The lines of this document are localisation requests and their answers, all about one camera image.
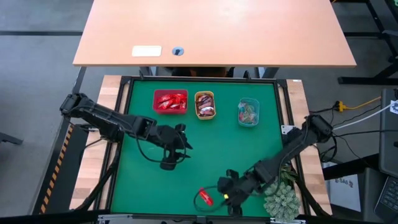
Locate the dark spiky faux plant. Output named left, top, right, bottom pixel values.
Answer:
left=279, top=164, right=299, bottom=186

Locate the black floor cable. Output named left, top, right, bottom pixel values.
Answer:
left=329, top=129, right=398, bottom=138

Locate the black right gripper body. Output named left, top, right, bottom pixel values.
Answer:
left=217, top=169, right=264, bottom=202

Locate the teal plastic bin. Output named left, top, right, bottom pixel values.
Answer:
left=238, top=97, right=261, bottom=128

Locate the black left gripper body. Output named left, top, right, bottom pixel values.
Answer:
left=154, top=124, right=189, bottom=151

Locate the white cable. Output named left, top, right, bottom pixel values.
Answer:
left=329, top=104, right=393, bottom=132

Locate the yellow extension cable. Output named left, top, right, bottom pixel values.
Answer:
left=335, top=96, right=382, bottom=113

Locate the black aluminium table frame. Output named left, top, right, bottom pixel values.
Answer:
left=70, top=75, right=332, bottom=224

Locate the black desk leg frame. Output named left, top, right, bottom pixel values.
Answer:
left=337, top=0, right=398, bottom=85

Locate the yellow plastic bin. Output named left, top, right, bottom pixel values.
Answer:
left=194, top=90, right=217, bottom=121

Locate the grey cabinet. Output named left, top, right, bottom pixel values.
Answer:
left=378, top=88, right=398, bottom=179

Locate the black keyboard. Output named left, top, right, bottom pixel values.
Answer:
left=374, top=175, right=398, bottom=222

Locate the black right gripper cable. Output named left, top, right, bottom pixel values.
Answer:
left=193, top=185, right=231, bottom=213

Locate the green table mat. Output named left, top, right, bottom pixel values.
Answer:
left=110, top=80, right=285, bottom=218

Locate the pale bushy faux plant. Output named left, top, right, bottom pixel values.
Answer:
left=263, top=182, right=302, bottom=223

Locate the orange wooden desk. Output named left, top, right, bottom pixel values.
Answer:
left=72, top=0, right=358, bottom=68

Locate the black stand foot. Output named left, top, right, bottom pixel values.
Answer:
left=0, top=131, right=24, bottom=146

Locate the white rectangular pad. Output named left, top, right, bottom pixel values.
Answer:
left=131, top=45, right=163, bottom=58

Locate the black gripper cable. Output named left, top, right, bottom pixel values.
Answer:
left=136, top=136, right=187, bottom=165
left=193, top=185, right=231, bottom=213

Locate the red plastic bin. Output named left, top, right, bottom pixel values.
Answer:
left=152, top=88, right=189, bottom=115

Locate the hazard-striped black floor plate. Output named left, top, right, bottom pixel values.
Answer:
left=32, top=124, right=90, bottom=215

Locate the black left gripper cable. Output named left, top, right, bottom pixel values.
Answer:
left=136, top=136, right=187, bottom=165

